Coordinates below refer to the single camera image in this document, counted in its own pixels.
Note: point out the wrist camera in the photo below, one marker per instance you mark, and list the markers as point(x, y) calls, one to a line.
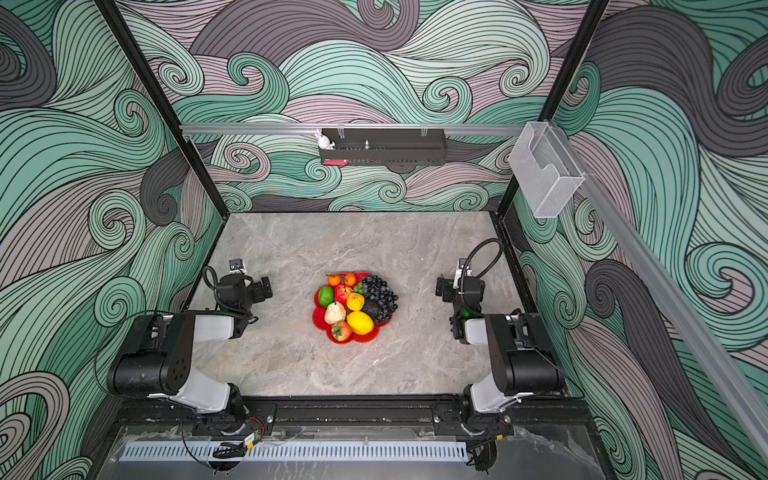
point(463, 268)
point(236, 266)

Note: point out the small white rabbit figurine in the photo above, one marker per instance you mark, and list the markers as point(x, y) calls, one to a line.
point(323, 141)

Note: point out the black wall shelf tray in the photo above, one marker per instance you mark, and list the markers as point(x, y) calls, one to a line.
point(397, 147)

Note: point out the beige fake pear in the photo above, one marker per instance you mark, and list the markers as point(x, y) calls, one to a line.
point(335, 312)

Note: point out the red flower-shaped fruit bowl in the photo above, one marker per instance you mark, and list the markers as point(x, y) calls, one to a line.
point(318, 315)

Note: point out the red fake apple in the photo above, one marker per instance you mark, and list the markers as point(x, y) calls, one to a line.
point(342, 293)

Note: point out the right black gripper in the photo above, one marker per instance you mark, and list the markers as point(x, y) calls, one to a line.
point(448, 286)

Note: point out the yellow fake lemon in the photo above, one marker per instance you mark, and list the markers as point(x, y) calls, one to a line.
point(360, 323)

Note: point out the dark fake grape bunch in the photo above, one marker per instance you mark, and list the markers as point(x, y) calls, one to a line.
point(378, 290)

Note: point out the small yellow fake pear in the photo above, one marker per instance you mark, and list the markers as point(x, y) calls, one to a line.
point(355, 302)

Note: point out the green fake lime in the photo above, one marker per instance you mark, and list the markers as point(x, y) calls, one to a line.
point(325, 296)

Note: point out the red fake strawberry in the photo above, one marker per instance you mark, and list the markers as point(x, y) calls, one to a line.
point(341, 332)

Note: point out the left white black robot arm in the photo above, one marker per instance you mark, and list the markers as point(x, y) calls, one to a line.
point(155, 358)

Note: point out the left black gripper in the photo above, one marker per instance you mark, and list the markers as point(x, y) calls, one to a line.
point(259, 295)

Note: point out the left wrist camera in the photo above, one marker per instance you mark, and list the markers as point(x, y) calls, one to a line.
point(236, 266)

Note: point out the clear acrylic wall holder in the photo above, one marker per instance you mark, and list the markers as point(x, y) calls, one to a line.
point(546, 167)

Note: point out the white perforated cable duct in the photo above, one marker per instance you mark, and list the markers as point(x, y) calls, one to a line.
point(395, 451)

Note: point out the dark fake avocado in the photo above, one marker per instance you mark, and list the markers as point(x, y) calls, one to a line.
point(372, 309)

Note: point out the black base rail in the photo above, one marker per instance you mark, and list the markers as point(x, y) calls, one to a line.
point(440, 414)

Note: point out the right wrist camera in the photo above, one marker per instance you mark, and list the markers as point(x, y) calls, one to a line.
point(463, 268)

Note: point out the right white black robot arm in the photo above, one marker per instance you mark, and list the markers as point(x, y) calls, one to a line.
point(522, 362)

